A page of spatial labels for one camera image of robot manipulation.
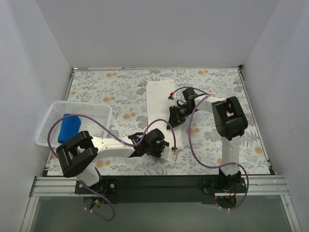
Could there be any aluminium frame rail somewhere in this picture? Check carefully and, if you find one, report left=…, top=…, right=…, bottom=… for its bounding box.
left=21, top=175, right=301, bottom=232

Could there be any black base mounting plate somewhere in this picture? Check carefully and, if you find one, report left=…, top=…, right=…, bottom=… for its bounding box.
left=74, top=175, right=247, bottom=205

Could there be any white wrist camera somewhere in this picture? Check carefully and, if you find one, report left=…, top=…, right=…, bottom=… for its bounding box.
left=161, top=146, right=178, bottom=161
left=168, top=92, right=175, bottom=101

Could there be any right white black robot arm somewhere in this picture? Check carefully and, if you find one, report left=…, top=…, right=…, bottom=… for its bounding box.
left=169, top=87, right=248, bottom=190

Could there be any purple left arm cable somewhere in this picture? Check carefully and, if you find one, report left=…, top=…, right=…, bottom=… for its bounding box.
left=47, top=113, right=178, bottom=222

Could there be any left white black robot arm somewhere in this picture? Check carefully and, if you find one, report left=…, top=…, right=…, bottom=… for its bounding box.
left=56, top=129, right=172, bottom=187

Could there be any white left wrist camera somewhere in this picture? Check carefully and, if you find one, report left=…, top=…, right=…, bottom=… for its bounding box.
left=161, top=146, right=178, bottom=161

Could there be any blue microfiber towel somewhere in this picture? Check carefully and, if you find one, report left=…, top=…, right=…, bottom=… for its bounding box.
left=58, top=116, right=81, bottom=144

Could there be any floral patterned table mat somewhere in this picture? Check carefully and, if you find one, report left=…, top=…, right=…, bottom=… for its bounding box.
left=67, top=68, right=270, bottom=175

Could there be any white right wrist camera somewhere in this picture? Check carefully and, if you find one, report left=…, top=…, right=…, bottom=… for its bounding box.
left=168, top=92, right=175, bottom=101

